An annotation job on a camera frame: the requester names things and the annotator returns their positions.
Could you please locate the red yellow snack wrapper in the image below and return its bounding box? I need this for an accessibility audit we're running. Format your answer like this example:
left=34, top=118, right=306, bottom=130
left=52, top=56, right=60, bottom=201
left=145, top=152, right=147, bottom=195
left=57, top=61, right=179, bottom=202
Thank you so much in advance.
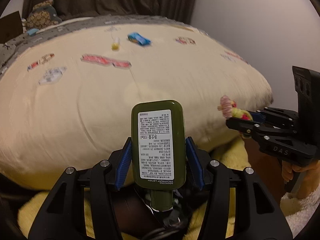
left=217, top=95, right=253, bottom=121

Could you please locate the green lotion bottle label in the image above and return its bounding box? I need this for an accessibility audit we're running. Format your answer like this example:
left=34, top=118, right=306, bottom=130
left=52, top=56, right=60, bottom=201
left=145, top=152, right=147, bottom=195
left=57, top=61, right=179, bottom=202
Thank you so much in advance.
left=131, top=100, right=186, bottom=211

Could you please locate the black trash bag bin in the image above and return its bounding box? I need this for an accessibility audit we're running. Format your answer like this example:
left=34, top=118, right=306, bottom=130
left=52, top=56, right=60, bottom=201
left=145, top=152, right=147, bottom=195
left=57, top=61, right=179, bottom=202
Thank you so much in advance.
left=114, top=187, right=191, bottom=239

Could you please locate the person's right hand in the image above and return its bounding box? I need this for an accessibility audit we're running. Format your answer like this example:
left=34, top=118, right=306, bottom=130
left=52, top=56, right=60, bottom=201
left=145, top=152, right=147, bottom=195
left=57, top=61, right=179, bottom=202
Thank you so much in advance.
left=281, top=159, right=320, bottom=201

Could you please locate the yellow fluffy blanket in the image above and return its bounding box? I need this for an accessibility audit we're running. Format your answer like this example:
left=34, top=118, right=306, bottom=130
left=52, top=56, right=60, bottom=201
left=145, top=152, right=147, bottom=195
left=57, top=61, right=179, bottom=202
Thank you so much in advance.
left=17, top=137, right=320, bottom=240

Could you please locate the cream printed duvet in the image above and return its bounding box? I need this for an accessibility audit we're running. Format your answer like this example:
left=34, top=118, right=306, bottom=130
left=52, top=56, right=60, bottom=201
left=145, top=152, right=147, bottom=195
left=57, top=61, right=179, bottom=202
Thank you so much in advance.
left=1, top=24, right=273, bottom=190

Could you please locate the small yellow white bottle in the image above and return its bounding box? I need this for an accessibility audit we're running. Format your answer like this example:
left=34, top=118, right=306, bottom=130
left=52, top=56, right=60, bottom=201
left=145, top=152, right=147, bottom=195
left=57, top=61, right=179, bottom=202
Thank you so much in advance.
left=111, top=37, right=120, bottom=50

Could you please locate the blue snack packet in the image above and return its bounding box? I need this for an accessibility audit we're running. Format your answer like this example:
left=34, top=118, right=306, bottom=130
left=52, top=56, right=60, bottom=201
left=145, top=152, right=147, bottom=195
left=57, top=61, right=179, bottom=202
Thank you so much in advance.
left=127, top=32, right=151, bottom=46

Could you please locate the small blue object on bed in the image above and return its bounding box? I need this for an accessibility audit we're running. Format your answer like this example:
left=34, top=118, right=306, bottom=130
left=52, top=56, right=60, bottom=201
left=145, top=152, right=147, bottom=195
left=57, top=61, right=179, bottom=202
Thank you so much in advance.
left=27, top=28, right=39, bottom=36

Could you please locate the grey patterned bed sheet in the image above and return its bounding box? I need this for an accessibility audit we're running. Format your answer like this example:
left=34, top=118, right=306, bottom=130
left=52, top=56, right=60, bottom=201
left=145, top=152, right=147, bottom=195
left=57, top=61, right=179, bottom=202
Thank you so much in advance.
left=1, top=15, right=196, bottom=76

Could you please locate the plush toy with cap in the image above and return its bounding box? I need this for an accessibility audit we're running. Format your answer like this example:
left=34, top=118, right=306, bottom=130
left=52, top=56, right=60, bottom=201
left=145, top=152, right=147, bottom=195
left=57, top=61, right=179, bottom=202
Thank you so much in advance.
left=22, top=0, right=62, bottom=30

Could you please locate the dark wooden headboard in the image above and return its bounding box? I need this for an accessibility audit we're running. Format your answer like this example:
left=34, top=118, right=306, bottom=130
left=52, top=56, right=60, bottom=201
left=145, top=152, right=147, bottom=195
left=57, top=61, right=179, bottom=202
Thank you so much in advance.
left=0, top=11, right=23, bottom=44

